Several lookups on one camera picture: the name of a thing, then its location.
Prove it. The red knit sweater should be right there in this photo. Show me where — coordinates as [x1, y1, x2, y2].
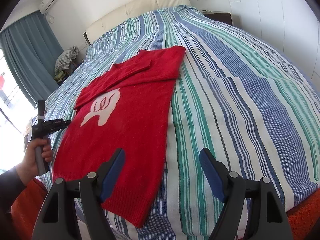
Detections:
[53, 46, 185, 228]

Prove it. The dark sleeved left forearm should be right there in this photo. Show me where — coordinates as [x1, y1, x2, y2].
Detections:
[1, 167, 25, 239]

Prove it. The pile of clothes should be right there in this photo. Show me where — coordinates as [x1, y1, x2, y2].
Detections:
[54, 46, 79, 83]

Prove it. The person's left hand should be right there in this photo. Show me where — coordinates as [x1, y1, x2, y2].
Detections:
[16, 138, 53, 186]

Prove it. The orange red bed base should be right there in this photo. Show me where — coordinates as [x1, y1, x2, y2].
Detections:
[11, 178, 48, 239]

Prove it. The teal window curtain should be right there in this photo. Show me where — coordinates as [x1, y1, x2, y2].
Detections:
[1, 11, 63, 106]

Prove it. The striped blue green bedspread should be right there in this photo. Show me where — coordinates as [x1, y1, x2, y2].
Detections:
[42, 5, 319, 239]

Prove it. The cream padded headboard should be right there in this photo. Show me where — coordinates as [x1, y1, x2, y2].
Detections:
[84, 0, 191, 45]

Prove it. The dark wooden nightstand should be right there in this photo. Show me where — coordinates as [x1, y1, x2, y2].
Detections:
[204, 12, 233, 25]

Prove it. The white wardrobe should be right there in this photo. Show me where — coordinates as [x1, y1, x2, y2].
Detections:
[229, 0, 319, 81]

